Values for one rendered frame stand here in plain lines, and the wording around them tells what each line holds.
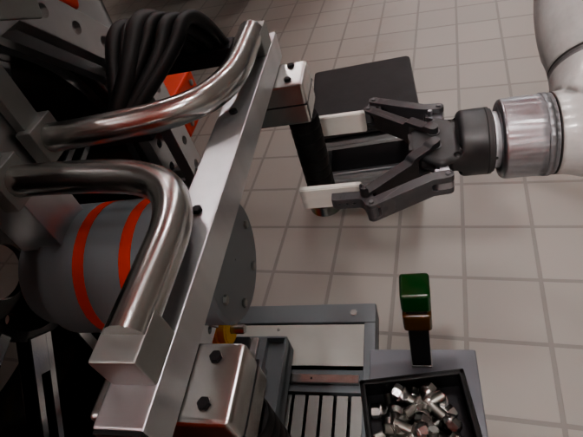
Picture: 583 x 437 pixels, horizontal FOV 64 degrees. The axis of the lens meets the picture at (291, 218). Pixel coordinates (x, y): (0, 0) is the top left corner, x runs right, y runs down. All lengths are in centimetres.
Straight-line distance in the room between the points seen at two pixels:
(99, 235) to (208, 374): 22
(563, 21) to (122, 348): 55
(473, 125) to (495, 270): 98
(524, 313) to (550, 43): 92
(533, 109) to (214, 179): 34
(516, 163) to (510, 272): 96
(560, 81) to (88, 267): 52
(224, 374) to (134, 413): 5
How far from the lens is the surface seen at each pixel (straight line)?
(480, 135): 54
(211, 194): 34
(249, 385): 30
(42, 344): 63
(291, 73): 52
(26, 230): 50
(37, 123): 47
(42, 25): 52
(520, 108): 55
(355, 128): 63
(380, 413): 69
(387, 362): 83
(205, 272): 31
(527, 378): 133
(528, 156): 55
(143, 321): 25
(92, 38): 58
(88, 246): 48
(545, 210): 167
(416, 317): 68
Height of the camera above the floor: 119
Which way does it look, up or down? 44 degrees down
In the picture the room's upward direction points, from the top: 20 degrees counter-clockwise
